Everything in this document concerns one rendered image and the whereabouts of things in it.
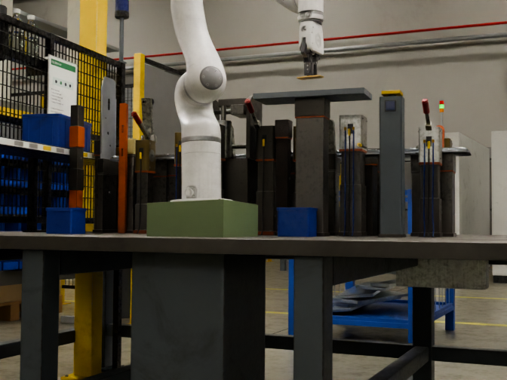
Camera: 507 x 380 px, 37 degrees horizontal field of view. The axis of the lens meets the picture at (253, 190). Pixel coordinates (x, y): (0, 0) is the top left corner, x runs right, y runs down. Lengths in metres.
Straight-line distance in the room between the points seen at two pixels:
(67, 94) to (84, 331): 1.12
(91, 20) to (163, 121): 2.30
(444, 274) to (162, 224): 1.24
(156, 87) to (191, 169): 3.73
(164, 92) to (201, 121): 3.79
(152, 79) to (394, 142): 3.72
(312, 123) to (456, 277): 0.90
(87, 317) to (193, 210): 1.67
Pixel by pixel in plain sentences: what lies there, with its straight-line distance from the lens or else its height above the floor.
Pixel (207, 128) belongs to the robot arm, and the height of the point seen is 1.02.
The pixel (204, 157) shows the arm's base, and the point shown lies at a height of 0.93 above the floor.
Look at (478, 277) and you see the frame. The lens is 2.99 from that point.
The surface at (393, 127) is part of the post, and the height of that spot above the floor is 1.04.
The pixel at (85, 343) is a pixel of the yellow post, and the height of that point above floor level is 0.17.
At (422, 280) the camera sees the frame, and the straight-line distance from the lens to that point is 3.02.
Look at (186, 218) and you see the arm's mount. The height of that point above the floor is 0.75.
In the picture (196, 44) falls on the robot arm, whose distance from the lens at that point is 2.31.
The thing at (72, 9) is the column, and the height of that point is 3.60.
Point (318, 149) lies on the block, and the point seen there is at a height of 0.98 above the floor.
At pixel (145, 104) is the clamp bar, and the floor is 1.19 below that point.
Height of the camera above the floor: 0.73
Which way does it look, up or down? 3 degrees up
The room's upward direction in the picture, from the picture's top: straight up
